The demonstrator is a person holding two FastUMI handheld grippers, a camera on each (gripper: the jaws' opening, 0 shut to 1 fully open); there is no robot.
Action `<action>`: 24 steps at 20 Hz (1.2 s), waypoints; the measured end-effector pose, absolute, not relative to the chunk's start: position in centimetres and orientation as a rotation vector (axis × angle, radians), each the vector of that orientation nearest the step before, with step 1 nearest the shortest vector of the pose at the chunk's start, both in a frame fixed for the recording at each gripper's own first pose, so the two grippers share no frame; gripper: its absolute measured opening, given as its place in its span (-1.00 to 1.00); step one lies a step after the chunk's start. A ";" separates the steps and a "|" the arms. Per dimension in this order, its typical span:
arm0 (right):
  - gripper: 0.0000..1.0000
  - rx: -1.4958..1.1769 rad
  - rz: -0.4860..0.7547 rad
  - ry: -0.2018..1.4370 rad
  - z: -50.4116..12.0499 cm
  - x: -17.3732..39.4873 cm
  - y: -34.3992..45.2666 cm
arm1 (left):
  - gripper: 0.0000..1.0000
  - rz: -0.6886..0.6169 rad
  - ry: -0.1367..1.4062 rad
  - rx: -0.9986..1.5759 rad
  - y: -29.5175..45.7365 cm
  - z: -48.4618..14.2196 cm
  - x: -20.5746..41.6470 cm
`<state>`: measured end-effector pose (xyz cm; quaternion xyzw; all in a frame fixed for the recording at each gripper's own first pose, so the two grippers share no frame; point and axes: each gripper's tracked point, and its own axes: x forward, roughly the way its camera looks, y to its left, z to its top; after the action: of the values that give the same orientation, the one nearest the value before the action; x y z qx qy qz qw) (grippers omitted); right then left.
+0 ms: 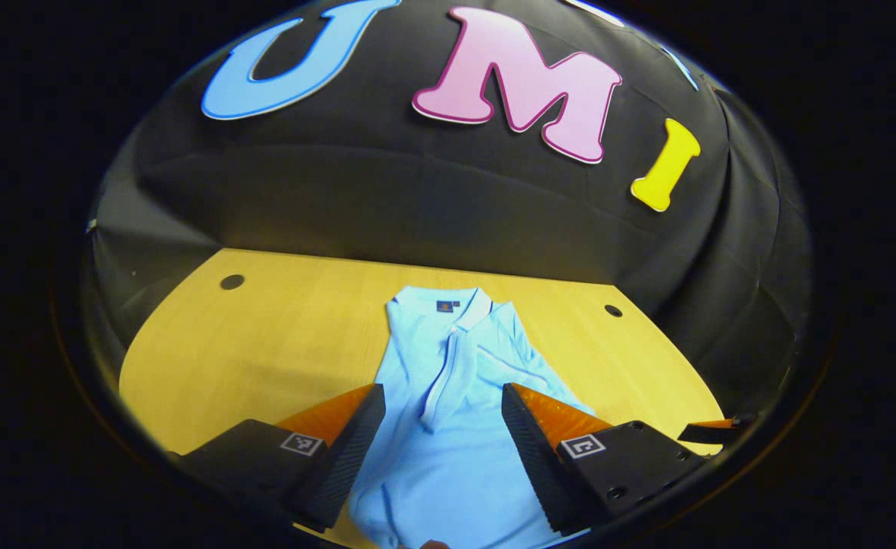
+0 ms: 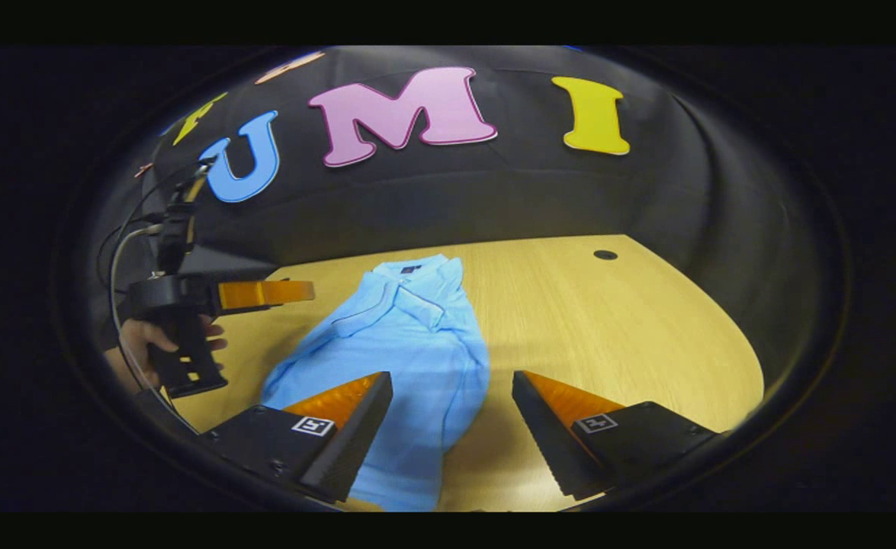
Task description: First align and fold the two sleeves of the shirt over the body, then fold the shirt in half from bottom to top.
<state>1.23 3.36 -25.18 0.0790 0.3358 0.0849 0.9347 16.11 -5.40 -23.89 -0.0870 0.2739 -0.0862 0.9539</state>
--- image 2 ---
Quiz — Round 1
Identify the black backdrop cloth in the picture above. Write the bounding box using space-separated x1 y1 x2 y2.
93 46 824 382

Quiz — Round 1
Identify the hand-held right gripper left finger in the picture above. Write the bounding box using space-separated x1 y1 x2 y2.
196 371 394 504

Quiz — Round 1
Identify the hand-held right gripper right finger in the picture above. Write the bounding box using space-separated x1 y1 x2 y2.
512 370 724 502

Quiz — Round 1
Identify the black cable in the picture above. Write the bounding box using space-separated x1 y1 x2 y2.
97 162 212 291

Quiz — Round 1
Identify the grey cable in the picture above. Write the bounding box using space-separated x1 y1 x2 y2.
109 224 189 432

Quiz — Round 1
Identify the light blue T-shirt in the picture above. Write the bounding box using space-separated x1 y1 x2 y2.
261 254 492 512

